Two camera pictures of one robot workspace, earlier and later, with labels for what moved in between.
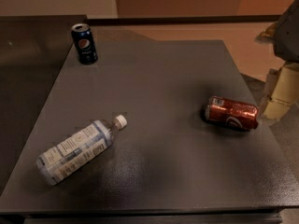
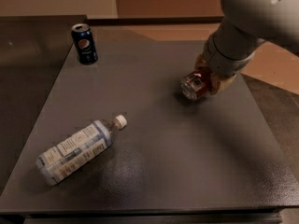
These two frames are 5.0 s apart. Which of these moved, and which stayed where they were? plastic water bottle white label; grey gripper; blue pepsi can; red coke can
Moved: grey gripper; red coke can
Stayed: plastic water bottle white label; blue pepsi can
